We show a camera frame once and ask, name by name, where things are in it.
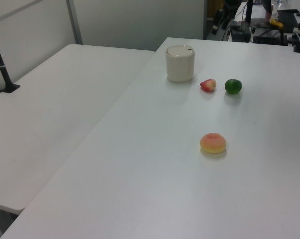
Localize cream lidded garbage bin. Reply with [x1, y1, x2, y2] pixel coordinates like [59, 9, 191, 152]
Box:
[164, 44, 196, 83]

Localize toy strawberry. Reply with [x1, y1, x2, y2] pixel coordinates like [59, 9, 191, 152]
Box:
[199, 79, 217, 93]

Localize toy peach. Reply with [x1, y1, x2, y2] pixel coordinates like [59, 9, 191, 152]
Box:
[199, 133, 227, 154]

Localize green toy lime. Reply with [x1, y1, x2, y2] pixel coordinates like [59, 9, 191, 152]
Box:
[224, 78, 243, 95]

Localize black tripod legs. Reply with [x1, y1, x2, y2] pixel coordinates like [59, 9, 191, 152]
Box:
[210, 0, 232, 35]

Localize black electronics box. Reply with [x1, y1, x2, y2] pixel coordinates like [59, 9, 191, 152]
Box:
[229, 21, 253, 43]

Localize black equipment case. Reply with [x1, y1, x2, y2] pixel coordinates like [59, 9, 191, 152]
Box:
[252, 27, 288, 47]

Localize black vertical pole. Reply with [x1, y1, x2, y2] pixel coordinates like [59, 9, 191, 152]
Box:
[245, 0, 254, 25]

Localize black pole with base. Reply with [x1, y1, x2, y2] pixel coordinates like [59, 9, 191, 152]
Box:
[0, 24, 21, 94]

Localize yellow tool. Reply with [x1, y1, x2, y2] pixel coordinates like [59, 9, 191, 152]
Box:
[269, 17, 284, 28]

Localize grey aluminium partition post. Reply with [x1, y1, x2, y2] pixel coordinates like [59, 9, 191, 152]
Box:
[66, 0, 84, 46]

